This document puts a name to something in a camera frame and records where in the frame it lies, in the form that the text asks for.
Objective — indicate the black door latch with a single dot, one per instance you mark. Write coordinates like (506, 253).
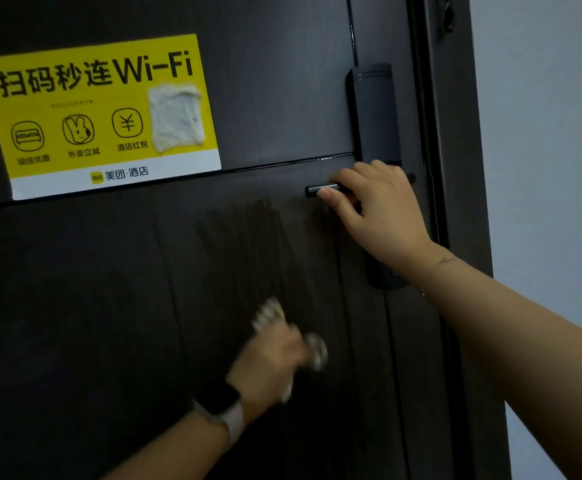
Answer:
(447, 17)

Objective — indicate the black smartwatch with white band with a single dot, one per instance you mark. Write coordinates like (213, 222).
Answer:
(221, 402)

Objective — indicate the yellow and white sticker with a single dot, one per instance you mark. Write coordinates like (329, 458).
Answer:
(71, 99)

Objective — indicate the torn white paper patch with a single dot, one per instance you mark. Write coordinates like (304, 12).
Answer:
(175, 117)

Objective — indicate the dark door frame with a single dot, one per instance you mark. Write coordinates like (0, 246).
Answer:
(458, 144)

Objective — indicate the person's left forearm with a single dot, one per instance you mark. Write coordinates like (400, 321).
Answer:
(171, 452)

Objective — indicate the person's right forearm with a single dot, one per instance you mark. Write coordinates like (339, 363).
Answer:
(516, 354)

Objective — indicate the person's right hand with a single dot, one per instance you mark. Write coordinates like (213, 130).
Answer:
(386, 214)

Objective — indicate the dark wooden door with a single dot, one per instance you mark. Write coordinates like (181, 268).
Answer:
(121, 274)

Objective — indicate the white cleaning cloth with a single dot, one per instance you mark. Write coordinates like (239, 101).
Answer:
(271, 312)

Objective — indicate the black electronic door lock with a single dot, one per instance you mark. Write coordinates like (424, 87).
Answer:
(376, 114)

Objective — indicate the person's left fingers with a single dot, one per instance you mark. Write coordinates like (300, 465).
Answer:
(296, 347)

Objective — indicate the person's right thumb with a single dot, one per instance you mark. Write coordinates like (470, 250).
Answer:
(338, 207)

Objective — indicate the person's left hand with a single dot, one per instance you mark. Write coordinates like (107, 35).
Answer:
(266, 364)

